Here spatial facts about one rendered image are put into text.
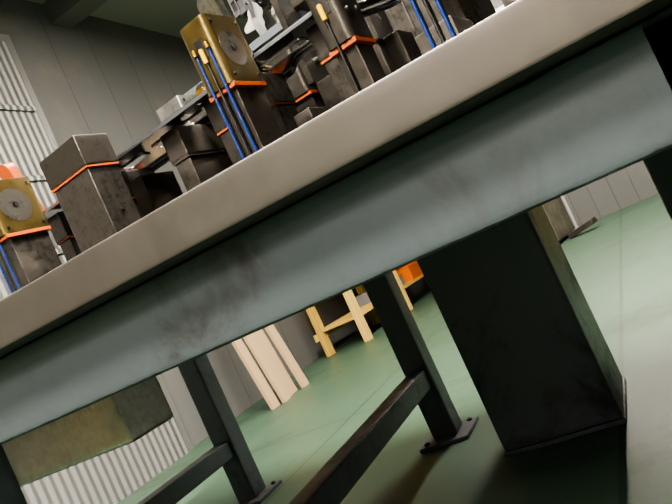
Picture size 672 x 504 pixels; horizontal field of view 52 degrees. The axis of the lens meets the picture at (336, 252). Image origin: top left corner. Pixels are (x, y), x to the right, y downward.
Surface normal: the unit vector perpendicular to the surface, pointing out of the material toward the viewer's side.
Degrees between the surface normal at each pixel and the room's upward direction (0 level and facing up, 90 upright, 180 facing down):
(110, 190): 90
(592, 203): 90
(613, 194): 90
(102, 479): 90
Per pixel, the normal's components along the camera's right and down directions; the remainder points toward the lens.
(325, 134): -0.38, 0.15
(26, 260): 0.76, -0.36
